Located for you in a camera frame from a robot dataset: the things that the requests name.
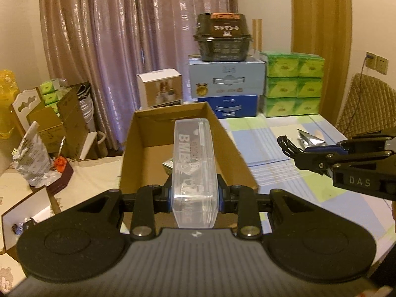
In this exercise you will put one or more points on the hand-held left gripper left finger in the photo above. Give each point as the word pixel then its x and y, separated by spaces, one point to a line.
pixel 165 198

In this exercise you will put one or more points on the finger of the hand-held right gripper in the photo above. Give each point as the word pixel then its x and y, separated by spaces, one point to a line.
pixel 331 149
pixel 312 161

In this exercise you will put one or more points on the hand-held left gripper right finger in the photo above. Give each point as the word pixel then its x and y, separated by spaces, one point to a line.
pixel 223 199

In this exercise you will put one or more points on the white green medicine box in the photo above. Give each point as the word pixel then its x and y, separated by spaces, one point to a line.
pixel 168 166

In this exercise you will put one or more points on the clear plastic case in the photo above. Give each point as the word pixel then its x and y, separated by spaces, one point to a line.
pixel 193 173

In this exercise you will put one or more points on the long brown cardboard box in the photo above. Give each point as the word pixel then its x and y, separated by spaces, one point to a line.
pixel 145 161

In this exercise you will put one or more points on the silver green foil bag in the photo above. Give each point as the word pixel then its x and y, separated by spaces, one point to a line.
pixel 309 139

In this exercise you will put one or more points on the woven chair back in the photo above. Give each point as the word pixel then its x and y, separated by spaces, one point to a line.
pixel 368 105

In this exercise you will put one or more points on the stack of green tissue packs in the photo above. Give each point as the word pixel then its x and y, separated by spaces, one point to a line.
pixel 292 83

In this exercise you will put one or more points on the white stool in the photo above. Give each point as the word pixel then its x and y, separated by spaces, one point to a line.
pixel 94 144

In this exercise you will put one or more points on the dark blue carton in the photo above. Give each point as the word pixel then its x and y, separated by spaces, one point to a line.
pixel 229 106

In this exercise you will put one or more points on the dark wooden tray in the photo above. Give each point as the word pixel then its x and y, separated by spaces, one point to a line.
pixel 63 178

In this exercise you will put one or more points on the small white printed box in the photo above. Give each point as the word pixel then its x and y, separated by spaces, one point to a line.
pixel 161 88

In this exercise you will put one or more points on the small orange object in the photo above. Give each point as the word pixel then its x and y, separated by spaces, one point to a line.
pixel 60 164

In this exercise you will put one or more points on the light blue carton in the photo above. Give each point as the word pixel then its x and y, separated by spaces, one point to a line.
pixel 227 77

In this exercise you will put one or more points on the open brown cardboard box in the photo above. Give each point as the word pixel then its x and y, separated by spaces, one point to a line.
pixel 68 126

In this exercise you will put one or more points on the wooden sticks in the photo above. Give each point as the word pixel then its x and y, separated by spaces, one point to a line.
pixel 256 34

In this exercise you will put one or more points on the white cardboard box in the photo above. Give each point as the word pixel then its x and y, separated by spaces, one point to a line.
pixel 27 210

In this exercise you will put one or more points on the crumpled silver bag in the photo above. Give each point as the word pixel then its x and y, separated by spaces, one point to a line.
pixel 32 157

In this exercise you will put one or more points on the dark candy wrapper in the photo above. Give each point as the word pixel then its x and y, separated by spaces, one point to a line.
pixel 23 225

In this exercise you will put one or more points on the small green tissue pack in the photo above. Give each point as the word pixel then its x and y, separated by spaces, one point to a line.
pixel 51 98
pixel 49 86

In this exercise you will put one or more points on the dark plastic food container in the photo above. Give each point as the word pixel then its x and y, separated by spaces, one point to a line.
pixel 222 37

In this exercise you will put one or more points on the shiny beige curtain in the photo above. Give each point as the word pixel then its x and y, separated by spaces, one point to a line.
pixel 108 52

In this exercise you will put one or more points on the white carved chair back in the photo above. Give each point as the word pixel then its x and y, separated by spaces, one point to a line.
pixel 26 106

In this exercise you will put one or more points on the yellow plastic bottle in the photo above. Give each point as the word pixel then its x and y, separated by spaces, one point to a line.
pixel 6 102

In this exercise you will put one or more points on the beige wall socket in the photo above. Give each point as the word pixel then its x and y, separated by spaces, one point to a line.
pixel 377 62

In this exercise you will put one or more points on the wooden door frame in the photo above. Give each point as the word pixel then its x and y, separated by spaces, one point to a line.
pixel 321 21

